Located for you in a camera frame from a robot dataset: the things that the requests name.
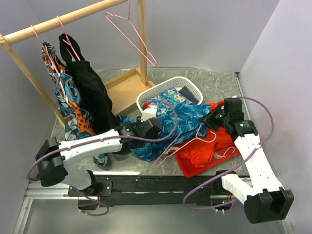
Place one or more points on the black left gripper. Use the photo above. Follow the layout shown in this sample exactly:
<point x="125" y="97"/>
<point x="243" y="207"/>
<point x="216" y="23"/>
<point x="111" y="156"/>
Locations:
<point x="139" y="119"/>

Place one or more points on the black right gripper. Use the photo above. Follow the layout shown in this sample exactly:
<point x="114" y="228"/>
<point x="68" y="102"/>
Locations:
<point x="207" y="120"/>

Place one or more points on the blue shark print shorts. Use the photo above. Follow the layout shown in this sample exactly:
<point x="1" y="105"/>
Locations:
<point x="188" y="124"/>

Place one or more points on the pink wire hanger front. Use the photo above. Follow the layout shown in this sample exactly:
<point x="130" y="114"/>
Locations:
<point x="171" y="149"/>

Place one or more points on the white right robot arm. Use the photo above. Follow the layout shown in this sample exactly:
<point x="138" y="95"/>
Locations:
<point x="266" y="199"/>

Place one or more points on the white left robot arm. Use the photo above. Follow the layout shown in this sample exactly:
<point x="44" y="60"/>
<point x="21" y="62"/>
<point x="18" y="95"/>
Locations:
<point x="57" y="159"/>

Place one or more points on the blue floral shorts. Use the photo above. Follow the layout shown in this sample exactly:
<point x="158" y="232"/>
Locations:
<point x="171" y="96"/>

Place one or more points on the black sport shorts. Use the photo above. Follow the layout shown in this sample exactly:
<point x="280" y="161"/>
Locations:
<point x="94" y="95"/>

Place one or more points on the orange blue patterned shorts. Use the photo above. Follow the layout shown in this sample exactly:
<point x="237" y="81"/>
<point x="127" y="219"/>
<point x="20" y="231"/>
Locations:
<point x="78" y="121"/>

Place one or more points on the dark navy folded garment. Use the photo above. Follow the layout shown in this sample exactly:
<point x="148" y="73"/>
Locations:
<point x="188" y="95"/>

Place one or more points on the white perforated plastic basket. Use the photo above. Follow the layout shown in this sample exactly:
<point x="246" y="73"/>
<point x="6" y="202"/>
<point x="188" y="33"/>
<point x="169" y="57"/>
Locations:
<point x="176" y="82"/>

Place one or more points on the red plastic tray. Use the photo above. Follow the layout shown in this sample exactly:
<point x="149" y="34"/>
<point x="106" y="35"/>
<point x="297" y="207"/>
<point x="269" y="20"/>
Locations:
<point x="189" y="171"/>

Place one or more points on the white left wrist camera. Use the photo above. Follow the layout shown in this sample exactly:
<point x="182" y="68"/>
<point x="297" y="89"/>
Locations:
<point x="149" y="111"/>

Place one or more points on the pink wire hanger with black shorts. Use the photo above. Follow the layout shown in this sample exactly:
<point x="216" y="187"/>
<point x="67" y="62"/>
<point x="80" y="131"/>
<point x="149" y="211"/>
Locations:
<point x="68" y="44"/>

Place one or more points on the pink wire hanger far left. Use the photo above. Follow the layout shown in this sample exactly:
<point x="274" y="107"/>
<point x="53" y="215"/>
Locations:
<point x="46" y="50"/>

